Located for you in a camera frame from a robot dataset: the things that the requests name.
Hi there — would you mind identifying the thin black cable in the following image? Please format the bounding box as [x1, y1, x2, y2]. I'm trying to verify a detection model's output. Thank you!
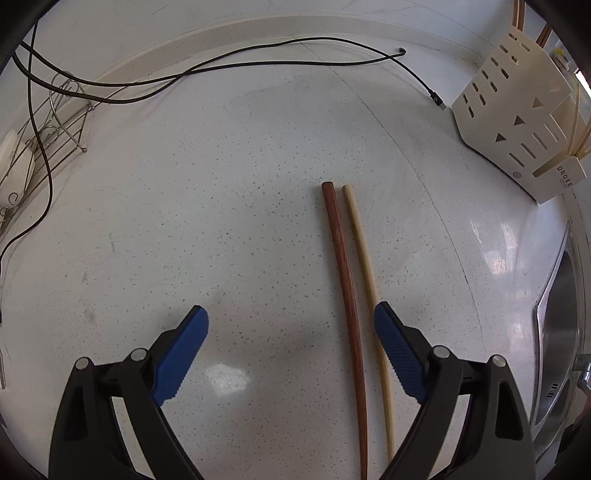
[0, 21, 408, 260]

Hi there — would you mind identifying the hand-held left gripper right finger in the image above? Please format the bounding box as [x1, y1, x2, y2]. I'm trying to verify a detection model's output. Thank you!
[372, 301, 541, 480]

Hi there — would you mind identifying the cream plastic utensil holder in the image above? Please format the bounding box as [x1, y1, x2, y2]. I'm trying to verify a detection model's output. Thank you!
[451, 25, 590, 206]

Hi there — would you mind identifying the stainless steel sink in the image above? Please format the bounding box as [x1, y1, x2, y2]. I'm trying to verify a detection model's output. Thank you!
[530, 216, 591, 463]

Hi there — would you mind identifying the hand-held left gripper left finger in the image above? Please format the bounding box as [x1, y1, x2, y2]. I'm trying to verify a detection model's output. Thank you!
[48, 305, 210, 480]

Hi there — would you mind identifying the metal wire rack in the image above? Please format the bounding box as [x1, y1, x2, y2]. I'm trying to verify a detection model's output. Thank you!
[0, 71, 99, 232]

